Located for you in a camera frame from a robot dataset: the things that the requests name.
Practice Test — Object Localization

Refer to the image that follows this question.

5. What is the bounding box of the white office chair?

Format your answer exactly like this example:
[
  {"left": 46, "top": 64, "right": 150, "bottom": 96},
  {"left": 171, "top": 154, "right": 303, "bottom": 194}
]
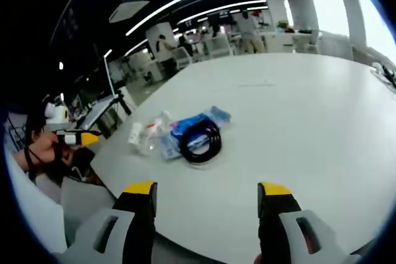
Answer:
[{"left": 209, "top": 34, "right": 233, "bottom": 58}]

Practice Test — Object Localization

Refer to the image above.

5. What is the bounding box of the grey chair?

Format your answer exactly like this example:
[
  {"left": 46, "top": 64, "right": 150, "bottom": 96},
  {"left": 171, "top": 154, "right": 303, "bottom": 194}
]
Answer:
[{"left": 60, "top": 173, "right": 118, "bottom": 246}]

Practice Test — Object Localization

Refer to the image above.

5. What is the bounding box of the blue packet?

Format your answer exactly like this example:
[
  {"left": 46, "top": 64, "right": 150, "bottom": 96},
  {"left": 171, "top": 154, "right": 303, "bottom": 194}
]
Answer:
[{"left": 168, "top": 105, "right": 233, "bottom": 147}]

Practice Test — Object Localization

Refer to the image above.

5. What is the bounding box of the clear plastic water bottle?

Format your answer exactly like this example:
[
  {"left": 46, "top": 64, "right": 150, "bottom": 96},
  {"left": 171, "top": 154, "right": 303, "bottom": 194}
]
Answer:
[{"left": 138, "top": 110, "right": 174, "bottom": 156}]

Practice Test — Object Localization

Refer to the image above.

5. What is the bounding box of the white floral paper cup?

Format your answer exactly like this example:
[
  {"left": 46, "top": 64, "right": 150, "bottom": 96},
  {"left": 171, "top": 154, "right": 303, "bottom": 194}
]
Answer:
[{"left": 127, "top": 121, "right": 144, "bottom": 147}]

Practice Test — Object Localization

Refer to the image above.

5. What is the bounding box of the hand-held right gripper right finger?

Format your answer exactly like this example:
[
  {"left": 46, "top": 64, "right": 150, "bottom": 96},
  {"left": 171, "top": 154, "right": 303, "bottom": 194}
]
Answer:
[{"left": 257, "top": 182, "right": 356, "bottom": 264}]

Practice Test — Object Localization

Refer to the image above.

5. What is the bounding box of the white table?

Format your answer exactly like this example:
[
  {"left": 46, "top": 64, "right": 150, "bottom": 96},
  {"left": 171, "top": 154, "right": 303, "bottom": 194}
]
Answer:
[{"left": 89, "top": 52, "right": 396, "bottom": 264}]

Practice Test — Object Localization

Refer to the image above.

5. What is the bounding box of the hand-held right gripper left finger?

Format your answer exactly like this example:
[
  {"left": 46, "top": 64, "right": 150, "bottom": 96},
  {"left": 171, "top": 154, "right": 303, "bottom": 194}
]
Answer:
[{"left": 66, "top": 180, "right": 158, "bottom": 264}]

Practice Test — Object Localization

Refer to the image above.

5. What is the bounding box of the person's left hand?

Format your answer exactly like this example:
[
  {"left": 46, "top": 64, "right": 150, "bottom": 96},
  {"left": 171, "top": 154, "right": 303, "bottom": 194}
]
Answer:
[{"left": 26, "top": 132, "right": 74, "bottom": 172}]

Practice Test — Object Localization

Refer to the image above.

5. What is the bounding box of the white and blue zip pouch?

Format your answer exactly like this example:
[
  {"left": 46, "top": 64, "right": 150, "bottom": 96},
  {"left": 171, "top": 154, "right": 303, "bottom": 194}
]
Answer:
[{"left": 158, "top": 130, "right": 188, "bottom": 162}]

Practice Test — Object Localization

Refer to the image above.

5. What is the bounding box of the ceiling air conditioner unit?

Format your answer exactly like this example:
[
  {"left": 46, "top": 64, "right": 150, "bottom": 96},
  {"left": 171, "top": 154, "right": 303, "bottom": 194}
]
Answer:
[{"left": 108, "top": 0, "right": 152, "bottom": 24}]

